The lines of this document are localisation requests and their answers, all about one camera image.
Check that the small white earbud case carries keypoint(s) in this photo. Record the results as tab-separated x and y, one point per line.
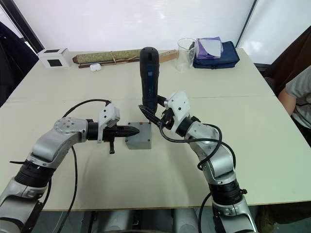
95	67

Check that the clear glass beaker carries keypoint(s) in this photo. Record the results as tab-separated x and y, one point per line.
184	58

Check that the person in grey shirt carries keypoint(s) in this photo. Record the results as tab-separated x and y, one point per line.
302	97

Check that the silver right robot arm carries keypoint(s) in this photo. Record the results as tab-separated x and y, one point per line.
218	157

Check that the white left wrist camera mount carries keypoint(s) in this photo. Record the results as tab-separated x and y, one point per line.
109	115

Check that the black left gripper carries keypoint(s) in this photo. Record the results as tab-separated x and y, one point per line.
109	134

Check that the purple cloth packet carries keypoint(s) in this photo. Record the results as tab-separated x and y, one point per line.
206	49

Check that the white cube with black squares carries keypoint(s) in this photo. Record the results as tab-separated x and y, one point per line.
54	57

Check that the person's bare forearm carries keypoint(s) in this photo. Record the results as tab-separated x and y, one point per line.
286	100

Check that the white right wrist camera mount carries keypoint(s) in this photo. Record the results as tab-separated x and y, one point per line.
178	105

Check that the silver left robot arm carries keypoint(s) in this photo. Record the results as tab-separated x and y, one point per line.
52	143

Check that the navy blue zip pouch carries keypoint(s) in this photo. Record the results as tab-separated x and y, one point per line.
218	61

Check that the brown wooden flute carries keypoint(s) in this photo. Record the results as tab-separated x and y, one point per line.
167	55

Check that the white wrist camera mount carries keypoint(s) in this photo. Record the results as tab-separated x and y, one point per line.
109	115
178	105

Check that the grey plastic box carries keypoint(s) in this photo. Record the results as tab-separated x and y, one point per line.
138	144

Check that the black electric screwdriver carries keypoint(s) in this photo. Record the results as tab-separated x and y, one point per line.
149	77

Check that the rolled bamboo mat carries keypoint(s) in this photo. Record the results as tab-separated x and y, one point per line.
102	56

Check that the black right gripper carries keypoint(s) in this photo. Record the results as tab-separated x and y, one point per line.
167	121

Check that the black window frame bar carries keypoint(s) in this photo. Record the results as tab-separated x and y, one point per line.
26	26
246	23

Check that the grey box lid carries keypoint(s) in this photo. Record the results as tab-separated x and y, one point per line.
143	132

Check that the brown jacket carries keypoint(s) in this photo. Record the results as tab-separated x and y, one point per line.
291	58

